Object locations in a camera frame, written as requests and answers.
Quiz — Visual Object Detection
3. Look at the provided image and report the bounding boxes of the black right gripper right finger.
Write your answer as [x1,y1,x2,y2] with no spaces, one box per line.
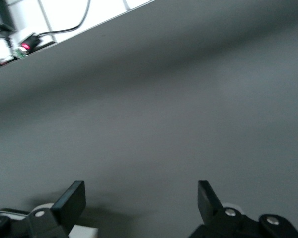
[188,180,298,238]

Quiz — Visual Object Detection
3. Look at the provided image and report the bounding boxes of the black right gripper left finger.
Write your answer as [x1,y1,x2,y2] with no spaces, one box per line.
[0,180,86,238]

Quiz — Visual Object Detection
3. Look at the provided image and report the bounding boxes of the dark grey box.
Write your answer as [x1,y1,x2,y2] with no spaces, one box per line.
[0,0,17,33]

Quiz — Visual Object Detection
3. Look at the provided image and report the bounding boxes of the thick black floor cable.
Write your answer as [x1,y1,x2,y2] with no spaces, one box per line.
[37,0,92,35]

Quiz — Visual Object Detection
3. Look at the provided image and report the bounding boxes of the small green circuit board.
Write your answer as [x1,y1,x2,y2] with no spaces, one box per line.
[13,47,25,60]

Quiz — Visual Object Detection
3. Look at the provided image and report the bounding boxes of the black device with red light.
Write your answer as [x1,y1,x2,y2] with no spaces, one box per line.
[19,33,42,54]

